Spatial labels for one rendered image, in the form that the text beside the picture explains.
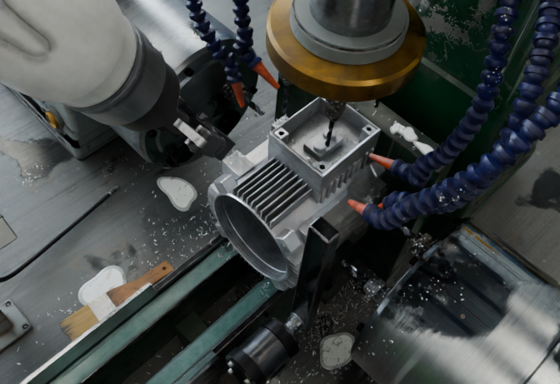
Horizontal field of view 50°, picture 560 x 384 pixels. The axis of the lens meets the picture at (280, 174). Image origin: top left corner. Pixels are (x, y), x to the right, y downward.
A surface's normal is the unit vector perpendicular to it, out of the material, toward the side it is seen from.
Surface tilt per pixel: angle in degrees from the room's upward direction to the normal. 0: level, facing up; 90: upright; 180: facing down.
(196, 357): 0
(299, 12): 0
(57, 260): 0
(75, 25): 77
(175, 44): 9
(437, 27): 90
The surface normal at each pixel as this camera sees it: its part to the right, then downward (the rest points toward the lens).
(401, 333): -0.51, 0.07
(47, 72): 0.38, 0.84
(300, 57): 0.07, -0.57
